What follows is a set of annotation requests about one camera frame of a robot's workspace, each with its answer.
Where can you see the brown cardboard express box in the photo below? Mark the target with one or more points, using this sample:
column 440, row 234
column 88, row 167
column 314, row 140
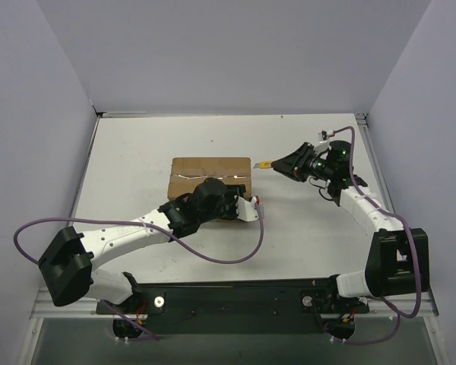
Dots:
column 196, row 188

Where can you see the yellow utility knife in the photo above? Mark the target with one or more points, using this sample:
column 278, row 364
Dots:
column 264, row 165

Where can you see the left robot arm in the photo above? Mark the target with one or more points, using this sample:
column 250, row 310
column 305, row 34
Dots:
column 71, row 264

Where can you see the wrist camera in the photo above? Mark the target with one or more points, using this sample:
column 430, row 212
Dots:
column 249, row 210
column 324, row 138

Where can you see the aluminium frame rail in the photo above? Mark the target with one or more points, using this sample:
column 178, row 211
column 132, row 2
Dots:
column 43, row 308

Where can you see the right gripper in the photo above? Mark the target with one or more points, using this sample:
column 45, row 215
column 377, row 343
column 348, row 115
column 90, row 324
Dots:
column 301, row 162

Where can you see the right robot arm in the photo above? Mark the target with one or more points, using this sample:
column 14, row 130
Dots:
column 389, row 268

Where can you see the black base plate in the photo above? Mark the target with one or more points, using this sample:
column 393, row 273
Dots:
column 167, row 309

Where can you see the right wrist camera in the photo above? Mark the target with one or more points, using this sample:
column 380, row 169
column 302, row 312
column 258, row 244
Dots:
column 324, row 138

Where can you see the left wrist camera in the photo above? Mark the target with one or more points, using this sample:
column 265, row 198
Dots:
column 249, row 210

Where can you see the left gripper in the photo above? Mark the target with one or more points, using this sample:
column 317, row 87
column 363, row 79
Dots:
column 232, row 203

